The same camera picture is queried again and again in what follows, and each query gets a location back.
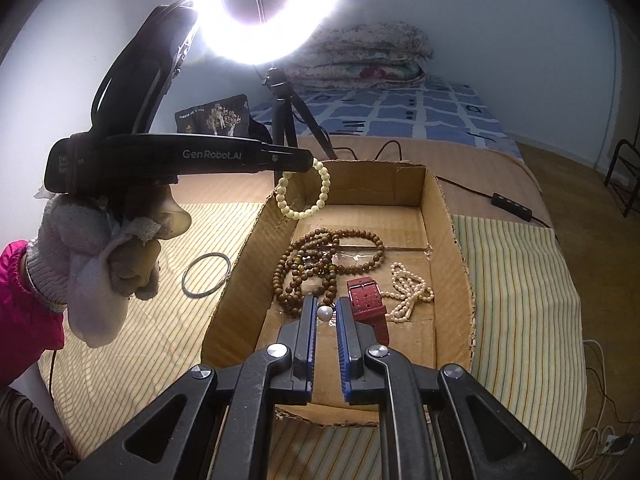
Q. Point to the cardboard box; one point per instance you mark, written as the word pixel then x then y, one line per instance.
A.
pixel 440 270

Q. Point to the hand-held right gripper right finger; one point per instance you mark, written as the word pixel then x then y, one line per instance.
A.
pixel 342 345

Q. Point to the person's left forearm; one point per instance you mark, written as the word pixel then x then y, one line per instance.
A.
pixel 20 320

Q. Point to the blue checked bed sheet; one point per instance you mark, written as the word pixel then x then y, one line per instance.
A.
pixel 400 110

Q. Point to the single white pearl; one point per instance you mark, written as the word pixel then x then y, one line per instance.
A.
pixel 325 314

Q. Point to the yellow striped cloth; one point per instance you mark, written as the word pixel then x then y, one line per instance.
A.
pixel 515 310

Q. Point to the person's left hand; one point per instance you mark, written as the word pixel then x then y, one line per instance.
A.
pixel 75 245

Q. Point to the black printed snack bag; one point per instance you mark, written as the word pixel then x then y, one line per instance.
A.
pixel 210 115

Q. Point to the person's leg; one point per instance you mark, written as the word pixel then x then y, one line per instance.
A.
pixel 30 430

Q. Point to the folded floral quilt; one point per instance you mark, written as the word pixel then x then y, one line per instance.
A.
pixel 370 55

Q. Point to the black metal rack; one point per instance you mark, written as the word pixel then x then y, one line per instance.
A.
pixel 617 160

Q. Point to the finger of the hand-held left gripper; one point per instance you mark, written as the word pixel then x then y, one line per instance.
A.
pixel 287 160

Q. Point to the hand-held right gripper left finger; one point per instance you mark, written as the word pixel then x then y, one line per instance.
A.
pixel 312 340

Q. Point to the black tripod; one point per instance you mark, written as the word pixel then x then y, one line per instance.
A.
pixel 280 90

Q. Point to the thin metal bangle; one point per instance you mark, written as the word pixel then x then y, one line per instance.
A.
pixel 183 280

